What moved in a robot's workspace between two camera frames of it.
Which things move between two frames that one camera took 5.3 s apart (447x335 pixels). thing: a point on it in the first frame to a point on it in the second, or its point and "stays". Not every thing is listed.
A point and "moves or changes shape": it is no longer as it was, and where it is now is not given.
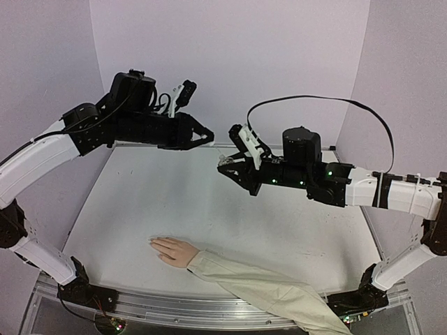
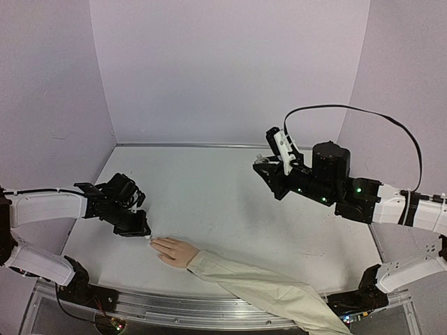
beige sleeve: (288, 299) stays
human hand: (174, 252) stays
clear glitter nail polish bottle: (225, 160) moves or changes shape
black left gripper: (187, 126) to (140, 229)
